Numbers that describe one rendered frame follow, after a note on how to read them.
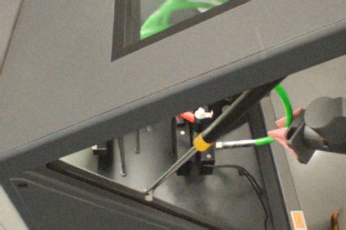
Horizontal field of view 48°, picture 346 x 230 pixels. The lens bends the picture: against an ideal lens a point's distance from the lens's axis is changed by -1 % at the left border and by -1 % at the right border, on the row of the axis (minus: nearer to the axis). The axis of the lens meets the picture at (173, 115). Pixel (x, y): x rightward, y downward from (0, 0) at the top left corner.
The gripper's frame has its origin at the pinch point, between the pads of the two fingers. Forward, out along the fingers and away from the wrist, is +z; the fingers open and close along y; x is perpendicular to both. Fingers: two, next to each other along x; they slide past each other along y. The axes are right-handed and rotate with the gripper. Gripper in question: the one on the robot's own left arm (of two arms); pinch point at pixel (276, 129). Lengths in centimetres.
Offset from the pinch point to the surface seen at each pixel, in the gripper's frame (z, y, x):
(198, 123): 21.4, 3.2, -3.0
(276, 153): 19.9, -8.5, 22.1
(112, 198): -7.3, 33.0, -22.5
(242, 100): -25.6, 18.0, -27.5
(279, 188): 14.3, 0.3, 24.7
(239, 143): 7.9, 4.6, 0.5
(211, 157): 25.4, 5.0, 8.8
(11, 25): 2, 24, -48
